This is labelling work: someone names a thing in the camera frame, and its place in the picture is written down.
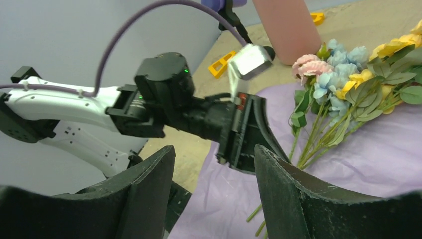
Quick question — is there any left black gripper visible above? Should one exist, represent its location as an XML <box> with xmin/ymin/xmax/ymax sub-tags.
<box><xmin>184</xmin><ymin>93</ymin><xmax>288</xmax><ymax>174</ymax></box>

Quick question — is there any yellow block behind vase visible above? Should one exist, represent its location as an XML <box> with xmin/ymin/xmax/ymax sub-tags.
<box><xmin>310</xmin><ymin>12</ymin><xmax>325</xmax><ymax>26</ymax></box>

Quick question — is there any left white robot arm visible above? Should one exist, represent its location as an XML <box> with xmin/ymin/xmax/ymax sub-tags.
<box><xmin>0</xmin><ymin>52</ymin><xmax>287</xmax><ymax>177</ymax></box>

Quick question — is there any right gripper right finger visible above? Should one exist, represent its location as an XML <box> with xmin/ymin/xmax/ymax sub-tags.
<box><xmin>255</xmin><ymin>145</ymin><xmax>422</xmax><ymax>239</ymax></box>

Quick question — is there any pink and purple wrapping paper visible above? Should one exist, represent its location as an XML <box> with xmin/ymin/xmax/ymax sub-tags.
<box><xmin>169</xmin><ymin>104</ymin><xmax>422</xmax><ymax>239</ymax></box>

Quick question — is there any pink tall vase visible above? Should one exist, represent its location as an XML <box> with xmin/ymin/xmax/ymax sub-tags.
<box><xmin>253</xmin><ymin>0</ymin><xmax>321</xmax><ymax>65</ymax></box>

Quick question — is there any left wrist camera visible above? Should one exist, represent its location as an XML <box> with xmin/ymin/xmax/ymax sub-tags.
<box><xmin>227</xmin><ymin>43</ymin><xmax>274</xmax><ymax>100</ymax></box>

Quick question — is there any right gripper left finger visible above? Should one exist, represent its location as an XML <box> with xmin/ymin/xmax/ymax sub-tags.
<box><xmin>0</xmin><ymin>145</ymin><xmax>175</xmax><ymax>239</ymax></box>

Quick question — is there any yellow triangular block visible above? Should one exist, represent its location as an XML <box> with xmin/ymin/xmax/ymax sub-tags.
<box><xmin>208</xmin><ymin>51</ymin><xmax>236</xmax><ymax>79</ymax></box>

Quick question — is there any pink flower bouquet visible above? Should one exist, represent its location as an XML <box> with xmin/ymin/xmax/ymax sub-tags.
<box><xmin>245</xmin><ymin>19</ymin><xmax>422</xmax><ymax>239</ymax></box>

